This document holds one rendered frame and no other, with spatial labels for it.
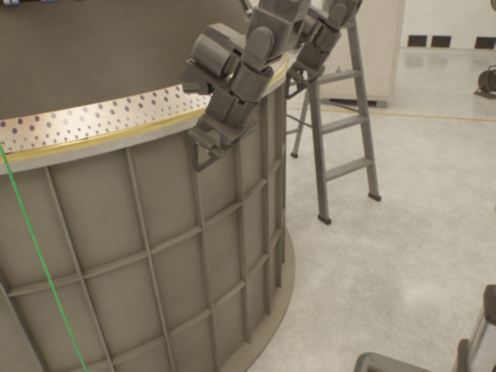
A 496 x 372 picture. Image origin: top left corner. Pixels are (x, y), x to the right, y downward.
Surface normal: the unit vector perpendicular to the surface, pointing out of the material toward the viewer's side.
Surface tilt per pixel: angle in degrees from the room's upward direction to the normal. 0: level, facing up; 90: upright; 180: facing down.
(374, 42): 90
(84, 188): 90
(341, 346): 0
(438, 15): 90
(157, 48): 62
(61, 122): 43
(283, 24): 90
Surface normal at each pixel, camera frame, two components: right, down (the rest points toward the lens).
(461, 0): -0.27, 0.46
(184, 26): 0.68, -0.18
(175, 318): 0.61, 0.35
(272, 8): -0.48, 0.40
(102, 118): 0.34, -0.39
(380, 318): -0.04, -0.88
